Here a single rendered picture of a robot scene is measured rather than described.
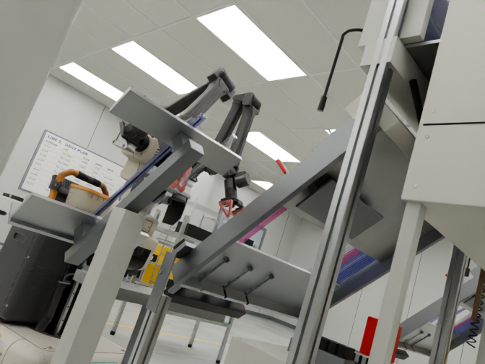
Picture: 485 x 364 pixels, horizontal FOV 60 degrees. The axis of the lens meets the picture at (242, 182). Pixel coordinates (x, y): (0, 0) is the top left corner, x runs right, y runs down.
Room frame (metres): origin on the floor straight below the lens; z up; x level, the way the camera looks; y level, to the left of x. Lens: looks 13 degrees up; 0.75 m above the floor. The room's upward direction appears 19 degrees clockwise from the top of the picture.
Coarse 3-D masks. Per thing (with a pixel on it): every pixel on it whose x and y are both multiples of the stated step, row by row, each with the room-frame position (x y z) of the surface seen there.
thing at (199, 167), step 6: (228, 138) 0.98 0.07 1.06; (234, 138) 0.97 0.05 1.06; (222, 144) 0.99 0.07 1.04; (228, 144) 0.98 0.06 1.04; (198, 168) 1.04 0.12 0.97; (186, 174) 1.06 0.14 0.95; (192, 174) 1.05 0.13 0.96; (180, 180) 1.07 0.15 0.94; (186, 180) 1.07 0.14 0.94; (180, 186) 1.08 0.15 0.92; (168, 192) 1.10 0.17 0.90; (174, 192) 1.10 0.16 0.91; (162, 198) 1.11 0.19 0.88; (156, 204) 1.13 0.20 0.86; (144, 210) 1.15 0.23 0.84; (150, 210) 1.14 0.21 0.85; (144, 216) 1.16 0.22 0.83
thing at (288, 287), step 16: (224, 256) 1.28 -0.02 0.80; (240, 256) 1.30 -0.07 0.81; (256, 256) 1.32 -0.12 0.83; (272, 256) 1.35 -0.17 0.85; (224, 272) 1.35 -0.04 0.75; (240, 272) 1.37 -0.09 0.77; (256, 272) 1.40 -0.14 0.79; (272, 272) 1.42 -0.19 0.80; (288, 272) 1.44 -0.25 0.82; (304, 272) 1.47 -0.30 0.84; (240, 288) 1.46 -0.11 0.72; (272, 288) 1.51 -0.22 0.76; (288, 288) 1.54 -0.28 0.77; (304, 288) 1.57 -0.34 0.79; (336, 288) 1.63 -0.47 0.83; (288, 304) 1.65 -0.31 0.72
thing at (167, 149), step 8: (200, 120) 0.90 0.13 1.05; (160, 152) 0.97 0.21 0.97; (168, 152) 0.97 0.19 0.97; (152, 160) 0.99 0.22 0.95; (144, 168) 1.00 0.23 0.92; (136, 176) 1.02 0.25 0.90; (128, 184) 1.04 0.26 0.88; (120, 192) 1.06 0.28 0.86; (112, 200) 1.08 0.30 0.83; (104, 208) 1.10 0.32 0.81
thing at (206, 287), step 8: (192, 280) 1.32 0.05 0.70; (192, 288) 1.31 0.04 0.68; (200, 288) 1.34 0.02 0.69; (208, 288) 1.35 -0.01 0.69; (216, 288) 1.38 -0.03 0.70; (216, 296) 1.38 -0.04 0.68; (224, 296) 1.40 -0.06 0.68; (232, 296) 1.43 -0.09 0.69; (240, 296) 1.46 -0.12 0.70; (248, 296) 1.50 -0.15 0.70; (256, 296) 1.54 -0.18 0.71; (248, 304) 1.48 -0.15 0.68; (256, 304) 1.51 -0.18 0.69; (264, 304) 1.55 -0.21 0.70; (272, 304) 1.59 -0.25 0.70; (280, 304) 1.63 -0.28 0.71; (272, 312) 1.58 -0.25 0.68; (280, 312) 1.60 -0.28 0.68; (288, 312) 1.64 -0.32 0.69; (296, 312) 1.69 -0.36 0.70
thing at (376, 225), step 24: (384, 144) 1.00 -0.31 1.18; (336, 168) 1.04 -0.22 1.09; (384, 168) 1.08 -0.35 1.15; (312, 192) 1.06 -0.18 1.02; (384, 192) 1.18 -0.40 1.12; (312, 216) 1.13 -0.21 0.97; (360, 216) 1.18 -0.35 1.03; (384, 216) 1.28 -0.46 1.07; (360, 240) 1.38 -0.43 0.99; (384, 240) 1.41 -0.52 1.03
